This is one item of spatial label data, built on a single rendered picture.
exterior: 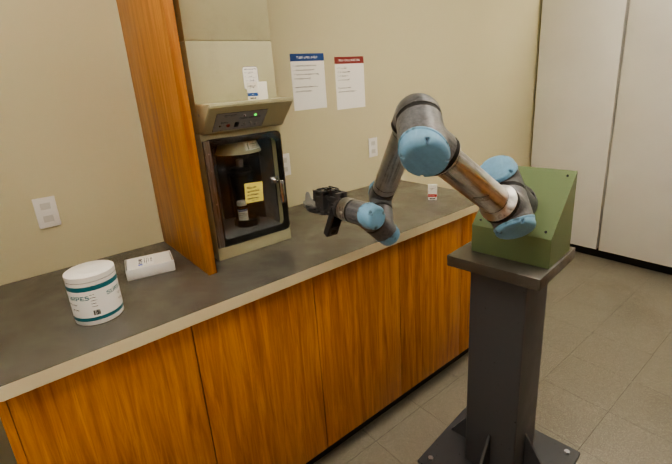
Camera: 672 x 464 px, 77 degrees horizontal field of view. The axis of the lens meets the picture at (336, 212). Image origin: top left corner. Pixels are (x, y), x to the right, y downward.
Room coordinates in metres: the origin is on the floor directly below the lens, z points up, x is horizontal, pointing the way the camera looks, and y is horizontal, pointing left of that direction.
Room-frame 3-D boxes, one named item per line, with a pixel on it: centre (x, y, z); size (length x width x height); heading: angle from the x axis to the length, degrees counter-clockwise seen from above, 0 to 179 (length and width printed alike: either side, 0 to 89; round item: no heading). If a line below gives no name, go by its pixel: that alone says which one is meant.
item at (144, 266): (1.43, 0.69, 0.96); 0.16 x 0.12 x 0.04; 116
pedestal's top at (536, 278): (1.37, -0.61, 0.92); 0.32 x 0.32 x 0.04; 44
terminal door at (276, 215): (1.56, 0.32, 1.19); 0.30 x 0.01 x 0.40; 127
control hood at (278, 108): (1.52, 0.28, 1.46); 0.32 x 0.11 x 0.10; 128
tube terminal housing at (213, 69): (1.66, 0.40, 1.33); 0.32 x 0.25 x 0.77; 128
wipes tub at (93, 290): (1.12, 0.72, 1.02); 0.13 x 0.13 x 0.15
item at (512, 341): (1.37, -0.61, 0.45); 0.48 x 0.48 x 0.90; 44
